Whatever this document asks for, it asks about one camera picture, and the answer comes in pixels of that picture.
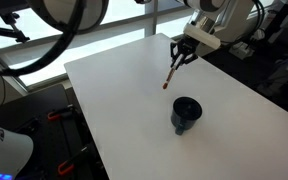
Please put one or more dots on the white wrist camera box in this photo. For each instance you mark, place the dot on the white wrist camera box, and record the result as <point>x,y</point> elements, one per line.
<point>202,36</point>

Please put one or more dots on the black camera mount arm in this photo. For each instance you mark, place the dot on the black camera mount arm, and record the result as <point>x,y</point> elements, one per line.
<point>10,18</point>

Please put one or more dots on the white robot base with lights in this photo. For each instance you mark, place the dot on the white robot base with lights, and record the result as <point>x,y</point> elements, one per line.
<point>15,151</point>

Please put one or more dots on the black side table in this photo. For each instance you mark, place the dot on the black side table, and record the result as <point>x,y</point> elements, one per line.
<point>54,141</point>

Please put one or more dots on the dark blue mug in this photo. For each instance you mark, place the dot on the dark blue mug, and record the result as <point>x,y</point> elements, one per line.
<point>185,113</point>

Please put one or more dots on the grey window frame post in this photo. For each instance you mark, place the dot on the grey window frame post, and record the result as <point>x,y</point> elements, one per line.
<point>151,10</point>

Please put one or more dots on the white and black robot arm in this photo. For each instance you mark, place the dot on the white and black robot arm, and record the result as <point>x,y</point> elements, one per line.
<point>201,28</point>

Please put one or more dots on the white marker with red cap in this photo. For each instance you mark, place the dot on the white marker with red cap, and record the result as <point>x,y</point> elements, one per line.
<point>169,77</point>

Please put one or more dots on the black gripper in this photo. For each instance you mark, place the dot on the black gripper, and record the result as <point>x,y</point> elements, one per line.
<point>185,46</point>

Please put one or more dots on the orange-handled black clamp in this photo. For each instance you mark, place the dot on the orange-handled black clamp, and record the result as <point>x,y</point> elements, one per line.
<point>81,157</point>
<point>58,113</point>

